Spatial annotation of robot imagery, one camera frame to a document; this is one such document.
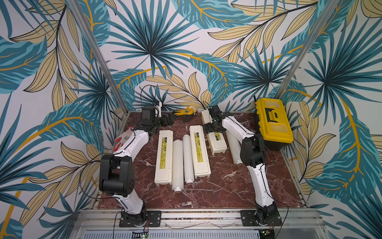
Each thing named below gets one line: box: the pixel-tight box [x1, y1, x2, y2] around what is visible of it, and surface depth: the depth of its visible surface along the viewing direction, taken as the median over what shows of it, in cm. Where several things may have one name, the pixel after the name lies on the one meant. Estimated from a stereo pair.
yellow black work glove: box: [172, 106, 198, 117], surface depth 119 cm
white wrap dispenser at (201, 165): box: [189, 124, 212, 180], surface depth 90 cm
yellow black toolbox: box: [255, 97, 294, 151], surface depth 94 cm
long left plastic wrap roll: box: [172, 139, 185, 194], surface depth 88 cm
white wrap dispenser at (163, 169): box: [154, 129, 174, 186], surface depth 87 cm
